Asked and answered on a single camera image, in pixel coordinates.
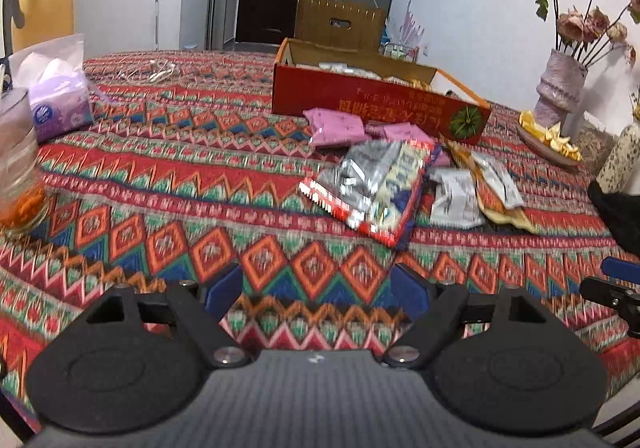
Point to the dark cloth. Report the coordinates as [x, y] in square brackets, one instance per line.
[617, 218]

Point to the speckled vase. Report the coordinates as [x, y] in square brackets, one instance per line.
[622, 157]

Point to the pile of assorted snack bags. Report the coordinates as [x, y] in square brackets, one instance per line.
[380, 177]

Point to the purple lavender bouquet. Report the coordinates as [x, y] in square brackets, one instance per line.
[410, 25]

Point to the small pink snack packet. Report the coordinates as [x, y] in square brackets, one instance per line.
[395, 130]

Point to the glass cup with orange contents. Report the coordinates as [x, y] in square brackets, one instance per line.
[20, 167]

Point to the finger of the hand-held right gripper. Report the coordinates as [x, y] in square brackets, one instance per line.
[617, 300]
[622, 269]

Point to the orange cardboard box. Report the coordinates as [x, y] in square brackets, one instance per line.
[360, 100]

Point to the large pink snack packet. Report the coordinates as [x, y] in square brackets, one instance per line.
[335, 127]

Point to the clear storage basket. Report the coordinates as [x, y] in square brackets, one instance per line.
[397, 51]

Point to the purple tissue pack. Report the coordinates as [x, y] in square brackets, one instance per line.
[57, 97]

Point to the pink textured vase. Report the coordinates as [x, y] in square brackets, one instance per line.
[557, 87]

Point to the dried pink flowers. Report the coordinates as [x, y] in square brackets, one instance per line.
[575, 25]

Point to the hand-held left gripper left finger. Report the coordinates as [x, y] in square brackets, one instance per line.
[225, 290]

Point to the tray of yellow wrappers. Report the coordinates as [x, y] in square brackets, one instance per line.
[550, 140]

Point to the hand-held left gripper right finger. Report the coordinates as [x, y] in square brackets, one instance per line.
[412, 290]

